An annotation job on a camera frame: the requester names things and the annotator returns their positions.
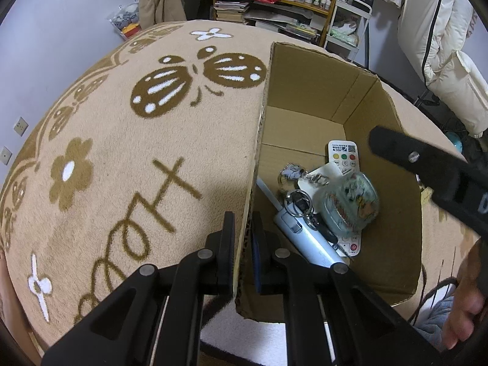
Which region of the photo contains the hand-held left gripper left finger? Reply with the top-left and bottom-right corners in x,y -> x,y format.
41,211 -> 237,366

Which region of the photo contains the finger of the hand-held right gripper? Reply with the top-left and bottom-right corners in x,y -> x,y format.
369,125 -> 470,201

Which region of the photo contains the grey cloth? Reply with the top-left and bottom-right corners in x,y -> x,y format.
413,285 -> 459,344

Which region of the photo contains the cardboard box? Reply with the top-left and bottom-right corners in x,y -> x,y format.
234,42 -> 438,323

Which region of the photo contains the key ring with black key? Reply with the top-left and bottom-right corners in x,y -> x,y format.
285,190 -> 340,245

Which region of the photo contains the clear printed container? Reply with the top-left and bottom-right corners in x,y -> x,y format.
321,173 -> 381,232

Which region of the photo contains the white down jacket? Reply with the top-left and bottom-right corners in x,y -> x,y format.
396,0 -> 488,138

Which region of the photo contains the silver blue handheld device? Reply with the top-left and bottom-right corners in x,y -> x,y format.
256,177 -> 345,270

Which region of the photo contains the acrylic cartoon keychain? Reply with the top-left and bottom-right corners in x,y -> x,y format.
279,163 -> 307,192

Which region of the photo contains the white remote control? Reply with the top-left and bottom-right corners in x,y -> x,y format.
327,140 -> 362,257

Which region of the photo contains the beige hanging coat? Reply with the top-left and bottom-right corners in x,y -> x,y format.
137,0 -> 188,32

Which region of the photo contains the pile of papers and folders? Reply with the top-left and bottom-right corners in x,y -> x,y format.
244,4 -> 323,42

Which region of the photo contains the clear plastic bag of clothes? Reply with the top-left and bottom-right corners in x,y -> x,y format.
106,3 -> 142,41

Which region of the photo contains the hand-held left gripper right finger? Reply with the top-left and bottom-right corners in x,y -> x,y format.
249,211 -> 445,366

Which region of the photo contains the teal round object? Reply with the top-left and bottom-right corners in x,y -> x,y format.
447,131 -> 466,154

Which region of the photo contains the white wire cart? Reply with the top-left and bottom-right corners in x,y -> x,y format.
324,0 -> 374,64

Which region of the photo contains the white card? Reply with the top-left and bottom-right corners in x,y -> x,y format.
296,162 -> 346,192

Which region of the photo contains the person's right hand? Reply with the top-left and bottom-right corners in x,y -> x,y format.
442,238 -> 488,351

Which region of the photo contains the stack of books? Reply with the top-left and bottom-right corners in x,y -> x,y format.
213,1 -> 251,23

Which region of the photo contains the beige printed blanket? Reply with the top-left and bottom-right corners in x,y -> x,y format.
0,19 -> 488,347

